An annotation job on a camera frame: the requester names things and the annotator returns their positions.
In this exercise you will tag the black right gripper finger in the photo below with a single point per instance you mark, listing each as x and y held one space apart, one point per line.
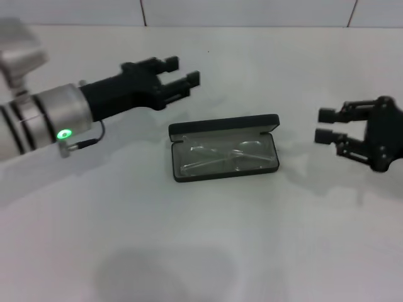
349 144
327 115

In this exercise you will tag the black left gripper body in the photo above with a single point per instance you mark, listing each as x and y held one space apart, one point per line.
126 91

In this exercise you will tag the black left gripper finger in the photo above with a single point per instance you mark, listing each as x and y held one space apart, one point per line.
168 64
192 80

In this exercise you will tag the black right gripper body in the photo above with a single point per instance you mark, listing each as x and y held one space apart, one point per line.
384 138

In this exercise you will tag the black glasses case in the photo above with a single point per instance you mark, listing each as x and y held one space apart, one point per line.
220 124

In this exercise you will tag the clear white glasses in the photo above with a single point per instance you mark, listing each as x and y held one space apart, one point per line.
226 154

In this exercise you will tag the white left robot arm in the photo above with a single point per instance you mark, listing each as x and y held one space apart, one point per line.
41 116

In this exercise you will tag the small silver left wrist stub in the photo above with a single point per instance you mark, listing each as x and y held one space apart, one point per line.
81 83

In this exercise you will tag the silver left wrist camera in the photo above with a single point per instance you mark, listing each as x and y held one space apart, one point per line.
19 56

